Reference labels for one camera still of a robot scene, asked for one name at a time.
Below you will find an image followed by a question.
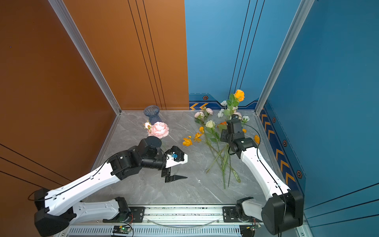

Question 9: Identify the yellow rose flower stem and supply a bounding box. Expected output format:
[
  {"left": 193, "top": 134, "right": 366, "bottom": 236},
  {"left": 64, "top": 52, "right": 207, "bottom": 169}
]
[{"left": 224, "top": 89, "right": 245, "bottom": 118}]

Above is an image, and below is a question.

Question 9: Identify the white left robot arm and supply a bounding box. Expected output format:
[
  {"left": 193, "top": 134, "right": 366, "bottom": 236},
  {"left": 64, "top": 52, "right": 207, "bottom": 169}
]
[{"left": 32, "top": 136, "right": 188, "bottom": 237}]

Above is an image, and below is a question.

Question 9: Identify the green circuit board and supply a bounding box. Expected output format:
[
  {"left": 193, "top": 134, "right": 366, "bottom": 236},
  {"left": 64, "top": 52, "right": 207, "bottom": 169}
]
[{"left": 112, "top": 225, "right": 133, "bottom": 237}]

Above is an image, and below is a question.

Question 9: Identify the pink white bouquet spray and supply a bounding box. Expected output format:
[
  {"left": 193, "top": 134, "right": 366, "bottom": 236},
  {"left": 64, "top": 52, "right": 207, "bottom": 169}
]
[{"left": 231, "top": 107, "right": 250, "bottom": 124}]

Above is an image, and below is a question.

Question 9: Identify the pink peony flower stem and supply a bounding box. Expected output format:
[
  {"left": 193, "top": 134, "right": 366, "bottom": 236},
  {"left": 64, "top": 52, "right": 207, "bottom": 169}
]
[{"left": 144, "top": 121, "right": 169, "bottom": 140}]

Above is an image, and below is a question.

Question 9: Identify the orange poppy flower stem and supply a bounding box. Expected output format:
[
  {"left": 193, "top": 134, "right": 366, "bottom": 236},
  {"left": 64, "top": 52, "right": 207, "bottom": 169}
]
[{"left": 233, "top": 134, "right": 261, "bottom": 155}]

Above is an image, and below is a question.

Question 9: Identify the left aluminium corner post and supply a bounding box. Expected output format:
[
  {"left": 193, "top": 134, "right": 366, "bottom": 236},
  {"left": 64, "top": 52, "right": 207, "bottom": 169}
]
[{"left": 48, "top": 0, "right": 122, "bottom": 115}]

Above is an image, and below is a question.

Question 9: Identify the orange cosmos flower stem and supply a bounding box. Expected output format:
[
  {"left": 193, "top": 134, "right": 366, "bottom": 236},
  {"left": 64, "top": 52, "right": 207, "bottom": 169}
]
[{"left": 182, "top": 126, "right": 205, "bottom": 147}]

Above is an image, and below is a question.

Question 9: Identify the white blossom spray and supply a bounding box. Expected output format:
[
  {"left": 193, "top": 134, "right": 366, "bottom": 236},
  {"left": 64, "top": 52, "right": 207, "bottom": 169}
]
[{"left": 218, "top": 100, "right": 228, "bottom": 118}]

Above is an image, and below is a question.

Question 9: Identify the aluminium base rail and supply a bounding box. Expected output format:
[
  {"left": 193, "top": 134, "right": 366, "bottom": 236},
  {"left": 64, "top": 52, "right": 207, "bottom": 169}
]
[{"left": 59, "top": 204, "right": 311, "bottom": 237}]

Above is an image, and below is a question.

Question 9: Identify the small pink rose spray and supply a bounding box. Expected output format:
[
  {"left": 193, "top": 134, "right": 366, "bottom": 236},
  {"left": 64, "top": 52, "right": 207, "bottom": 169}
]
[{"left": 194, "top": 107, "right": 213, "bottom": 125}]

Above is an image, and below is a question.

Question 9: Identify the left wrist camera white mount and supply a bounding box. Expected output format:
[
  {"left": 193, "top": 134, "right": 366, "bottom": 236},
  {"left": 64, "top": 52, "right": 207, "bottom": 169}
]
[{"left": 165, "top": 150, "right": 188, "bottom": 168}]

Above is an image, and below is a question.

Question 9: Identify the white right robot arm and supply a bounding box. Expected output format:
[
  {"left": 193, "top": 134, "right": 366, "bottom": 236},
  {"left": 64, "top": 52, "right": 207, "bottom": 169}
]
[{"left": 221, "top": 115, "right": 304, "bottom": 236}]

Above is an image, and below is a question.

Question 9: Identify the purple ribbed glass vase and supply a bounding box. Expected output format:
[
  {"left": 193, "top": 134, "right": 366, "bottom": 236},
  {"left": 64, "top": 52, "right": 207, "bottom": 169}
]
[{"left": 144, "top": 105, "right": 162, "bottom": 125}]

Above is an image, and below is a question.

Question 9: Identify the cream rose flower stem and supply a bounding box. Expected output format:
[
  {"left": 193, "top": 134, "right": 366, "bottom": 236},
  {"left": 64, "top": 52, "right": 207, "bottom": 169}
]
[{"left": 205, "top": 120, "right": 228, "bottom": 170}]

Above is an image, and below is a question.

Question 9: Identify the right aluminium corner post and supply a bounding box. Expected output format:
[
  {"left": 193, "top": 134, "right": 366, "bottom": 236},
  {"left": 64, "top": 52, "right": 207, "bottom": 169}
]
[{"left": 255, "top": 0, "right": 314, "bottom": 116}]

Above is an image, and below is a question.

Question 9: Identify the aluminium corner post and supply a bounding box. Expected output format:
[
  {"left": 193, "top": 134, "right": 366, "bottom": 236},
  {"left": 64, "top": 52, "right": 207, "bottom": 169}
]
[
  {"left": 255, "top": 0, "right": 314, "bottom": 116},
  {"left": 48, "top": 0, "right": 122, "bottom": 115}
]

